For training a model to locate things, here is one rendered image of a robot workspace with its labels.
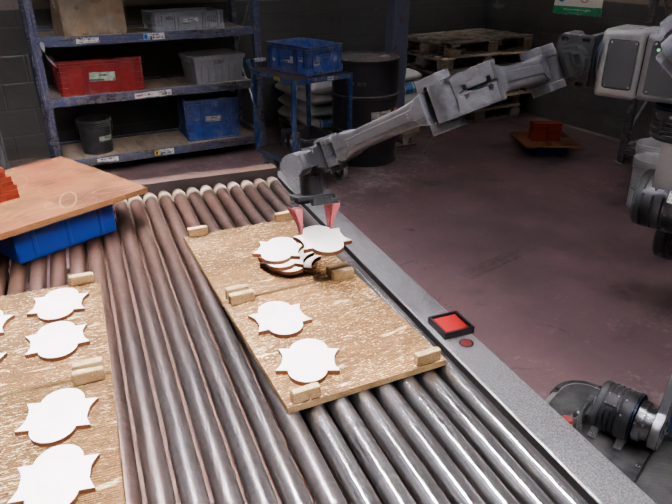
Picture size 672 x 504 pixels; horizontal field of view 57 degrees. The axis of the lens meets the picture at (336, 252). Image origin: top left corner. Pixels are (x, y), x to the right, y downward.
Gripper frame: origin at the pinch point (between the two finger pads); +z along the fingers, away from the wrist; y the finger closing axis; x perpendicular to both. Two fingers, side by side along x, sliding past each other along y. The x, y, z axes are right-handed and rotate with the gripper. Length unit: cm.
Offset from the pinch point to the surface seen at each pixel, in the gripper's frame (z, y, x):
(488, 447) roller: 29, 6, -64
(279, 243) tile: 5.0, -6.2, 12.6
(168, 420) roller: 23, -44, -36
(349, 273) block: 11.7, 6.6, -4.3
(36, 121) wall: -32, -90, 470
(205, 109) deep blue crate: -30, 51, 423
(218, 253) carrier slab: 7.4, -21.0, 22.6
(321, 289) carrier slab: 13.8, -1.9, -6.2
